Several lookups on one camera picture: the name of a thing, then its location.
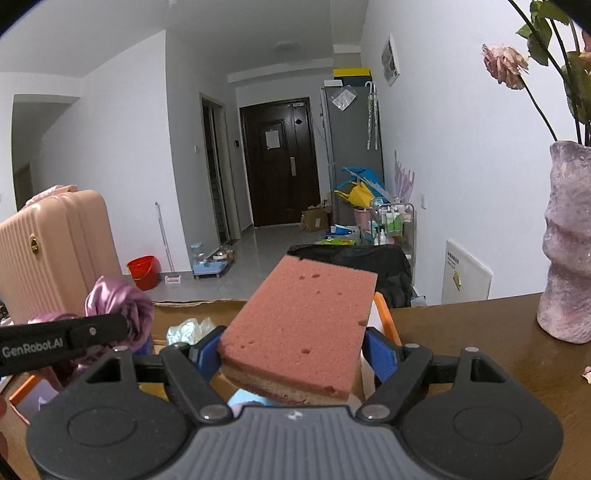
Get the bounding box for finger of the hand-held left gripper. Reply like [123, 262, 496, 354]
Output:
[65, 312, 133, 355]

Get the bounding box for clear plastic pouches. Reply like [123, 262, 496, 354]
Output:
[330, 88, 358, 112]

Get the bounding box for orange cardboard box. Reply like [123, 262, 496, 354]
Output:
[9, 292, 402, 423]

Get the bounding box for cart with bottles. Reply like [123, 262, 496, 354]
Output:
[369, 202, 416, 259]

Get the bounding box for blue plastic rack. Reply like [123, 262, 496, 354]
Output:
[342, 166, 384, 197]

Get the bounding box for white mop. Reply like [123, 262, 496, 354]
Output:
[154, 202, 182, 284]

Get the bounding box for light blue plush toy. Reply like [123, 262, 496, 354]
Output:
[228, 388, 282, 408]

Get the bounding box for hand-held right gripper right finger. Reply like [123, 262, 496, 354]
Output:
[355, 327, 511, 425]

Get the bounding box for purple wall decoration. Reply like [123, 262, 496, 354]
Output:
[393, 150, 415, 201]

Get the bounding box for side doorway frame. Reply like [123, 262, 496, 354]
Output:
[199, 92, 241, 243]

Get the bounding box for red bucket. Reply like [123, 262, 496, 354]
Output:
[127, 255, 161, 291]

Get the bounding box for purple satin scrunchie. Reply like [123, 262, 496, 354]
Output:
[28, 275, 155, 370]

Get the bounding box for black bag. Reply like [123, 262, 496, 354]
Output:
[286, 244, 414, 309]

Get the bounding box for pink sponge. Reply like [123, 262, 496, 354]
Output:
[217, 255, 378, 407]

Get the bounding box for brown cardboard box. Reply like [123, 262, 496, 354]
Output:
[301, 205, 333, 232]

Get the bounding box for white flat panel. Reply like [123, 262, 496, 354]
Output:
[441, 239, 493, 305]

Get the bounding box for dark brown entrance door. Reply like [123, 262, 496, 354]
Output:
[239, 98, 321, 228]

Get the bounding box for bunch of dried roses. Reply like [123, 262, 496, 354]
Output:
[481, 0, 591, 147]

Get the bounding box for blue pet feeder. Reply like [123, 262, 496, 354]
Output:
[190, 242, 235, 280]

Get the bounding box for grey refrigerator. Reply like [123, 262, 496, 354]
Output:
[320, 83, 386, 227]

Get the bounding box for yellow watering can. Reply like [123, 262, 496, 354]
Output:
[333, 182, 372, 208]

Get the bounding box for pink ribbed suitcase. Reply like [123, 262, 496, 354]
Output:
[0, 185, 118, 324]

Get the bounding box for pink textured vase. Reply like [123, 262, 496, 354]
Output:
[536, 141, 591, 344]

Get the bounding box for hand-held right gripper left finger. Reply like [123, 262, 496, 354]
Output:
[83, 327, 234, 425]

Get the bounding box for crumpled clear plastic bag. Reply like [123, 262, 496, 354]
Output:
[166, 317, 218, 346]

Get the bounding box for pink bucket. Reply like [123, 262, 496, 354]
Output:
[353, 206, 375, 232]

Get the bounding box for white folded umbrella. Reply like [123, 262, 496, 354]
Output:
[363, 82, 380, 151]

